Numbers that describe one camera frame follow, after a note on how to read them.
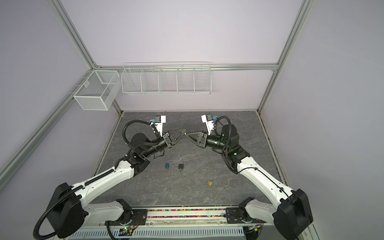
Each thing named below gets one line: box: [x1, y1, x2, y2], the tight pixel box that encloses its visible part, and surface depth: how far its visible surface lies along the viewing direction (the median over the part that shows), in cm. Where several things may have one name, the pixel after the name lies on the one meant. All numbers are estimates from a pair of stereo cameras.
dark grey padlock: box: [178, 160, 187, 169], surface depth 93 cm
